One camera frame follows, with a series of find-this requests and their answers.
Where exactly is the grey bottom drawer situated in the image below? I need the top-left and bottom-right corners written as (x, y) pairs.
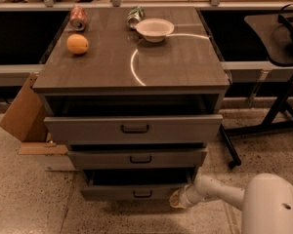
top-left (80, 168), bottom-right (196, 201)

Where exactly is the grey drawer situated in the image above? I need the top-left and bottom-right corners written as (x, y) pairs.
top-left (80, 168), bottom-right (196, 201)
top-left (44, 114), bottom-right (223, 145)
top-left (68, 148), bottom-right (207, 170)

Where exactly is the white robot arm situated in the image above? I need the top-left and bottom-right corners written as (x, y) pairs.
top-left (169, 174), bottom-right (293, 234)

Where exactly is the grey middle drawer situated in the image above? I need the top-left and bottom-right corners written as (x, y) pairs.
top-left (68, 148), bottom-right (207, 170)

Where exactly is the grey top drawer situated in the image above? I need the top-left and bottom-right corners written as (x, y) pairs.
top-left (44, 114), bottom-right (223, 145)

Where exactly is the grey drawer cabinet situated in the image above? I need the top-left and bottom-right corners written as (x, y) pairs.
top-left (32, 6), bottom-right (231, 184)

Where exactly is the brown cardboard box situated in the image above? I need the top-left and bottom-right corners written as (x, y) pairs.
top-left (0, 73), bottom-right (76, 173)

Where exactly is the white bowl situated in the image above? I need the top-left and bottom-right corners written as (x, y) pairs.
top-left (136, 19), bottom-right (174, 43)

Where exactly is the orange fruit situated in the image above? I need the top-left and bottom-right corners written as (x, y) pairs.
top-left (66, 34), bottom-right (89, 55)

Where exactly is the green soda can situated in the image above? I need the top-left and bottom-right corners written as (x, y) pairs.
top-left (127, 6), bottom-right (146, 29)

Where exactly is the red soda can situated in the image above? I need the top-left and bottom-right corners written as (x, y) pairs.
top-left (69, 6), bottom-right (88, 31)

